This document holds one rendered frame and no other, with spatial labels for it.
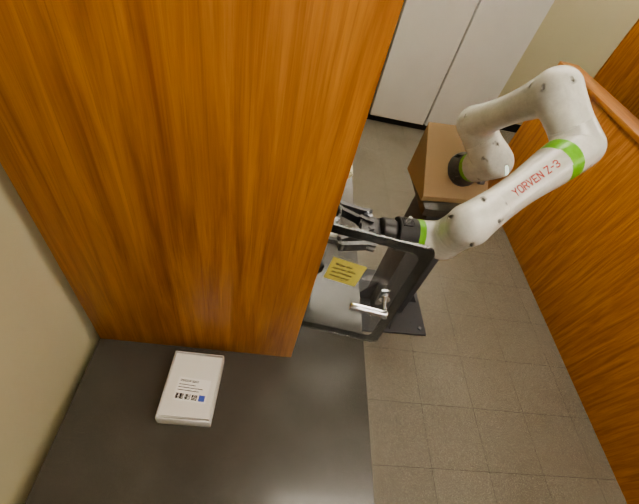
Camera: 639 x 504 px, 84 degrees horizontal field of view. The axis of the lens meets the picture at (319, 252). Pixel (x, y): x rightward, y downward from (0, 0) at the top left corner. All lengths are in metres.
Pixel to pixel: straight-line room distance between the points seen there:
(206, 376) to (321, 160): 0.63
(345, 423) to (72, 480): 0.59
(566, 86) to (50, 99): 1.08
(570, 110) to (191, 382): 1.16
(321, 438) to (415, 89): 3.57
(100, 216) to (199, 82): 0.31
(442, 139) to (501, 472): 1.66
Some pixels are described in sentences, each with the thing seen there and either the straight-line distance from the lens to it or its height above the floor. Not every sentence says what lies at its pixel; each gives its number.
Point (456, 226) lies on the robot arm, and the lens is 0.89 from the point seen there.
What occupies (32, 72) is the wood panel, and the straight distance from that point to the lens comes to 0.57.
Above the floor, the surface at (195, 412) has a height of 0.98.
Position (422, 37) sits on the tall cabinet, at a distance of 3.89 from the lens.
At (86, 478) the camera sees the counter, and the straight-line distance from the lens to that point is 0.98.
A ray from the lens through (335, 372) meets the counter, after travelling 1.03.
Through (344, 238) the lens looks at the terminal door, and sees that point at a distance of 0.71.
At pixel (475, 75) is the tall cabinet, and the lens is 4.17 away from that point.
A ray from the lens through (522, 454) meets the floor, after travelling 2.40.
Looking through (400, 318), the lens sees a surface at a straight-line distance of 2.36.
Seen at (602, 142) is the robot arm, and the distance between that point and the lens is 1.21.
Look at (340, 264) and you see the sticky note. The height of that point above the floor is 1.28.
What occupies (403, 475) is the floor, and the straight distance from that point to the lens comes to 2.04.
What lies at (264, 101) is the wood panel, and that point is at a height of 1.65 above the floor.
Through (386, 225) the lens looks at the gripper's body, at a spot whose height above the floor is 1.25.
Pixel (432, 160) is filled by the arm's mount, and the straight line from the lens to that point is 1.65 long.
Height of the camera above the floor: 1.86
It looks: 48 degrees down
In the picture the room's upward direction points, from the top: 17 degrees clockwise
